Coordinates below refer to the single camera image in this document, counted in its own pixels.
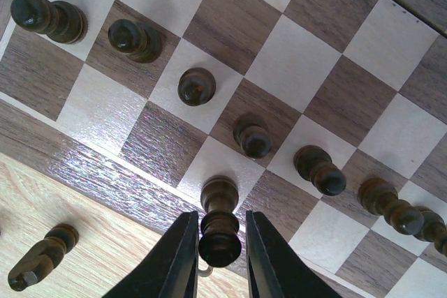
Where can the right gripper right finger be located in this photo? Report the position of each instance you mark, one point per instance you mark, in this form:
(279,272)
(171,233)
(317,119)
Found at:
(274,269)

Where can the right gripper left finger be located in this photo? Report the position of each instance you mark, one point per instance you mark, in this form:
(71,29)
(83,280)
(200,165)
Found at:
(170,269)

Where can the dark pawn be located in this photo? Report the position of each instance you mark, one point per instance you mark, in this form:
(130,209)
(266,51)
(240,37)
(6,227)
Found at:
(315,165)
(250,132)
(433,229)
(380,198)
(139,42)
(196,87)

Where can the dark chess piece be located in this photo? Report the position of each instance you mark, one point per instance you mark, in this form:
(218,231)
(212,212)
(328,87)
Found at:
(60,21)

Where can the wooden chess board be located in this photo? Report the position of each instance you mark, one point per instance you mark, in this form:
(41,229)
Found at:
(93,139)

